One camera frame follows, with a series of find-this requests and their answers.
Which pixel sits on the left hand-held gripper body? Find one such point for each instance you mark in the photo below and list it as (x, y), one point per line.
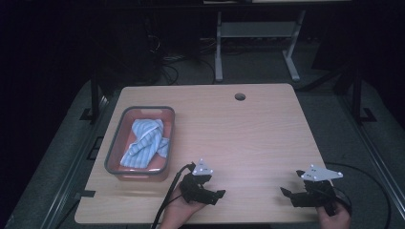
(194, 189)

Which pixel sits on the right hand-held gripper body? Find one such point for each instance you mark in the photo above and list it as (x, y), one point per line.
(318, 192)

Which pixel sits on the person's left hand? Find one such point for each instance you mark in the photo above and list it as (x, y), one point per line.
(178, 210)

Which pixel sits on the person's right hand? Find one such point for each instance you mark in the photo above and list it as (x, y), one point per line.
(332, 221)

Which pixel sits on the blue white striped towel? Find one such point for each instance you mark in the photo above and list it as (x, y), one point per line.
(147, 144)

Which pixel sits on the red plastic basin grey rim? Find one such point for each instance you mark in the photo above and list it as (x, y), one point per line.
(127, 122)

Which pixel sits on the black tape strip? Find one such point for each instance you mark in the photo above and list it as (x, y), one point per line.
(85, 193)

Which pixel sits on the aluminium floor rail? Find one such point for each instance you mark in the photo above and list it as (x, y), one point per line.
(375, 149)
(73, 165)

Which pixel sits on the black metal stand post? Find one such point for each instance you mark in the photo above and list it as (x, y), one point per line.
(357, 92)
(94, 95)

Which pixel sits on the white metal desk frame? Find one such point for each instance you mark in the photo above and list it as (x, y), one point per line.
(254, 30)

